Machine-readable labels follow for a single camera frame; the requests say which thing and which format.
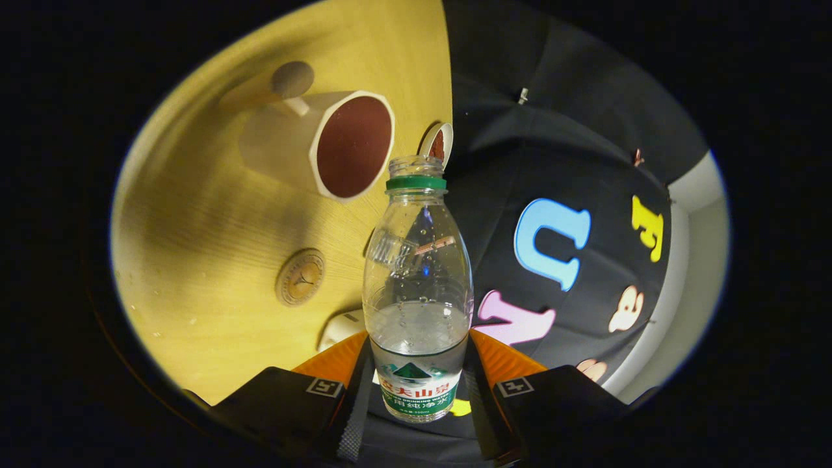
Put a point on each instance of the clear plastic juice bottle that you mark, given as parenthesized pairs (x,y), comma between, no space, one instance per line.
(418,286)

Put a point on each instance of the white cloth clip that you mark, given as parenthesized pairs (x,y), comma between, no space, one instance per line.
(522,95)

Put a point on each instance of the beige cup with brown inside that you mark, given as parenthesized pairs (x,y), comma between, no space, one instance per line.
(273,143)

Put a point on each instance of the wooden table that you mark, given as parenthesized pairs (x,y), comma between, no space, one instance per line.
(208,260)

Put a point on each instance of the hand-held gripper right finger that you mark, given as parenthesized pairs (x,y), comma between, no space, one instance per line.
(481,409)

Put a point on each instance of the red cloth clip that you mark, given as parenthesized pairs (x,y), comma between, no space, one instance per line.
(637,157)

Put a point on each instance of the small white plate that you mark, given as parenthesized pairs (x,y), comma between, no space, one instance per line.
(426,140)

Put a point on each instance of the round wooden coaster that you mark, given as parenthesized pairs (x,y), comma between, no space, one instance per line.
(300,277)

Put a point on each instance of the brown food piece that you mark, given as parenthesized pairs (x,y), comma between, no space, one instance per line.
(437,146)

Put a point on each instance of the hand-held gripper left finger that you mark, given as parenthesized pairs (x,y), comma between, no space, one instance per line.
(356,409)

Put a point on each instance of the red checked straw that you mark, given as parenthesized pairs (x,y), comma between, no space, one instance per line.
(437,246)

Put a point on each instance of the white toaster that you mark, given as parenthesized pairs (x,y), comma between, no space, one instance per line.
(341,328)

